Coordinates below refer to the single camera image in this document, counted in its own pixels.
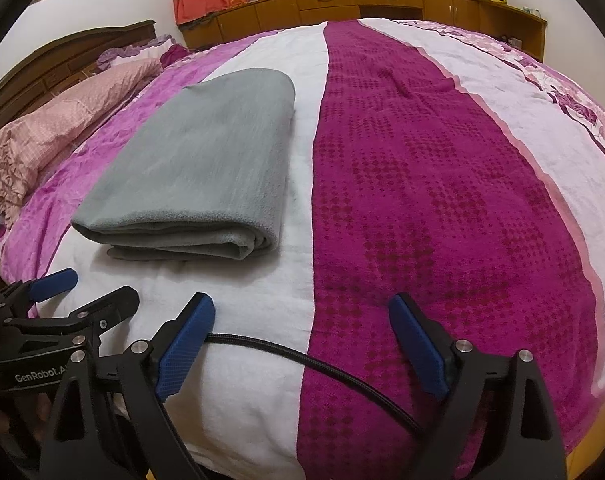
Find long wooden cabinet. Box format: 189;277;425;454
181;0;548;61

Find purple ruffled pillow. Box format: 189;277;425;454
96;34;190;72

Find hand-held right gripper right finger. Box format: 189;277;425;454
388;292;568;480

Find white and magenta striped blanket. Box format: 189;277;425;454
30;17;605;480

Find wooden headboard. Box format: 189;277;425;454
0;19;157;161

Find black braided cable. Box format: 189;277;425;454
205;332;425;436

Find pink checked pillow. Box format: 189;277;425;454
0;57;163;226

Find grey pants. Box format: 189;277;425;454
71;67;297;262

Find person's left hand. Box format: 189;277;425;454
0;392;53;441

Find floral bed sheet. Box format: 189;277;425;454
432;20;605;181

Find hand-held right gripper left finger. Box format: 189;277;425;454
37;294;217;480

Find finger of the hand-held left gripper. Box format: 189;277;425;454
67;285;140;346
2;267;79;311

